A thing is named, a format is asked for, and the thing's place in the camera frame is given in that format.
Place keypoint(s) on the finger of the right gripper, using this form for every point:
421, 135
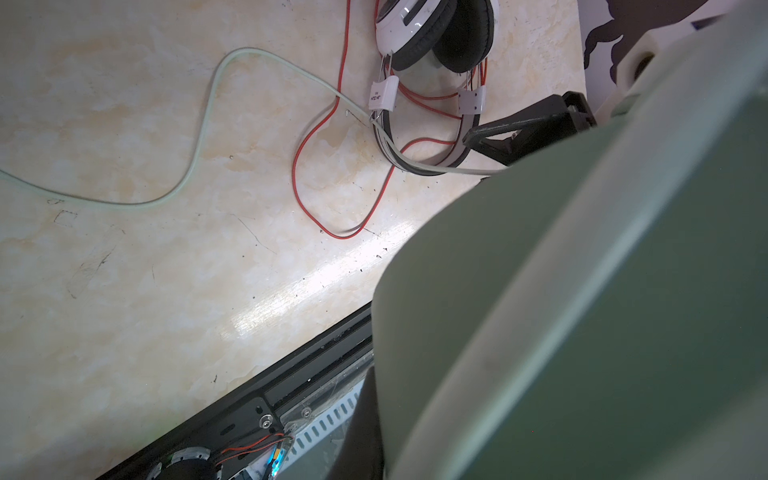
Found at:
537, 126

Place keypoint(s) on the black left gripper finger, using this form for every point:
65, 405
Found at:
362, 455

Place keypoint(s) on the mint green headphones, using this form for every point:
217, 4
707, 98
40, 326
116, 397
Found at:
599, 309

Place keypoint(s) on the white black headphones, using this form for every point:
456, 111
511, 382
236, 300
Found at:
434, 55

